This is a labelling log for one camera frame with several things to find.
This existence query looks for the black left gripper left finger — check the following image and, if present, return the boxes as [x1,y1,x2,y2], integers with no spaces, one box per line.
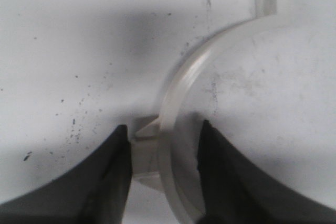
[1,125,132,223]

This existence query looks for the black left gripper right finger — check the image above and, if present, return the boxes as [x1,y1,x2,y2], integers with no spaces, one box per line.
[197,120,335,223]

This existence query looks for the white half clamp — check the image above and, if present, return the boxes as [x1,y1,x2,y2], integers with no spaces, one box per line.
[130,0,291,224]

